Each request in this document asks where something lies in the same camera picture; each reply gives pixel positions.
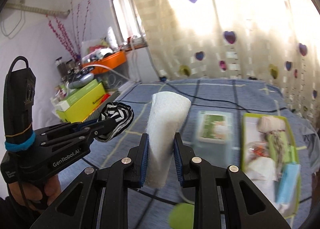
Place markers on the yellow green closed box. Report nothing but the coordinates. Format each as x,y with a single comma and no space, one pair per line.
80,109

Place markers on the blue face mask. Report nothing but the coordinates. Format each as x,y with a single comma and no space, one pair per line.
287,184

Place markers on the person's left forearm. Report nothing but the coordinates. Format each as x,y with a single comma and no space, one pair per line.
12,216

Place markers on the person's left hand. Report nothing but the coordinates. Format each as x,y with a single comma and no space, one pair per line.
52,189

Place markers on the striped patterned box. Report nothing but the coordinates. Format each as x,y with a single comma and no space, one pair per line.
113,96

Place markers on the lime green round container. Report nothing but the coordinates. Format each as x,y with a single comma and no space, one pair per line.
181,216

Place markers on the black white striped sock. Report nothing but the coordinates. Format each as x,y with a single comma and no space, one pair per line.
117,114

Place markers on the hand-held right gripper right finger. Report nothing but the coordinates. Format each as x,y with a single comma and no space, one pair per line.
178,159

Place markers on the orange tray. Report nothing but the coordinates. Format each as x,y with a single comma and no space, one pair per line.
110,62

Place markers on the heart print curtain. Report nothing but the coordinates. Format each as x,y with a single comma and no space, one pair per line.
225,6

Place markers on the cream stitched sock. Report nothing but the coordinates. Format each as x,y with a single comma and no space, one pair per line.
271,124

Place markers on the clear candy packet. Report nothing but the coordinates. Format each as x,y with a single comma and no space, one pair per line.
257,149

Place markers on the pink flower branches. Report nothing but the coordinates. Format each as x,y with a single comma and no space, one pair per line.
65,36

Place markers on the white towel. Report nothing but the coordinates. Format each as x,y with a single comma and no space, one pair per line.
165,124

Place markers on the glass jar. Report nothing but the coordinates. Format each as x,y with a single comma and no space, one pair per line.
70,66
60,67

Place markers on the lime green box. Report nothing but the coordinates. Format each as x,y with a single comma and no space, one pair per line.
252,131

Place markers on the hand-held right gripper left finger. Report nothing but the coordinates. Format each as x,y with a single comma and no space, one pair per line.
144,159

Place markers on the blue checked bed sheet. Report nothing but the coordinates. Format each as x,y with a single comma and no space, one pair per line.
215,94

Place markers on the grey oval device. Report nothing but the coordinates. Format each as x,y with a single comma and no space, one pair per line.
82,80

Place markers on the light blue wet wipes pack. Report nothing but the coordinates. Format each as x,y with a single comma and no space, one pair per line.
215,126

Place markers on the white plastic bag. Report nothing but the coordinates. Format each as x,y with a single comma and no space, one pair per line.
111,37

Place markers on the wrapped wall pipe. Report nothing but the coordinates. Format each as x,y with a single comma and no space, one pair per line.
37,8

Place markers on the green rabbit towel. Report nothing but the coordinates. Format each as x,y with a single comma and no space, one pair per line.
273,149

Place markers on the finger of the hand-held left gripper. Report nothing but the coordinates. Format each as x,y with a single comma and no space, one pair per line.
62,127
100,129

